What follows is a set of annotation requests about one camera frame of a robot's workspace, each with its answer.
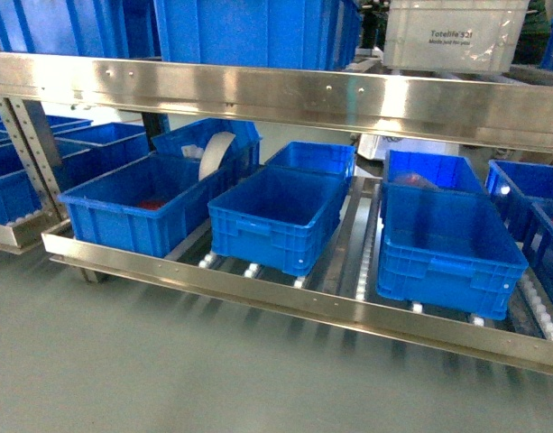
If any large blue bin upper shelf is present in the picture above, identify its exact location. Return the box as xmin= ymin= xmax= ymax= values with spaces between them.
xmin=154 ymin=0 xmax=361 ymax=70

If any white translucent crate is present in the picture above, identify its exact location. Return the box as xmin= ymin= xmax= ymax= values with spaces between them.
xmin=382 ymin=1 xmax=529 ymax=75

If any white tape roll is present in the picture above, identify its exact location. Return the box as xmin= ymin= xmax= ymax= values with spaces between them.
xmin=198 ymin=132 xmax=235 ymax=180

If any blue bin front left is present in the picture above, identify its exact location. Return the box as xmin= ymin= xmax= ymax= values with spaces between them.
xmin=59 ymin=152 xmax=236 ymax=258

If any blue bin rear middle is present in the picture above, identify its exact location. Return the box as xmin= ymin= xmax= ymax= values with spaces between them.
xmin=265 ymin=141 xmax=355 ymax=184

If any blue bin front middle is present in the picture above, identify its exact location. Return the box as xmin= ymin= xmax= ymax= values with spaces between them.
xmin=208 ymin=166 xmax=346 ymax=277

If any stainless steel shelf rack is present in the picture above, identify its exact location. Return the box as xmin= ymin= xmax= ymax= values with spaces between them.
xmin=0 ymin=52 xmax=553 ymax=375

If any blue bin rear left tilted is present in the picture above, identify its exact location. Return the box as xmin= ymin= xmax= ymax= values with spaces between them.
xmin=152 ymin=118 xmax=261 ymax=180

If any blue bin front right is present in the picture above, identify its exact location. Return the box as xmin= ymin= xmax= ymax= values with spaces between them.
xmin=375 ymin=184 xmax=530 ymax=321

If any blue bin rear right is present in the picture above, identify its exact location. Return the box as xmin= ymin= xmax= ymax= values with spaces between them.
xmin=382 ymin=151 xmax=486 ymax=194

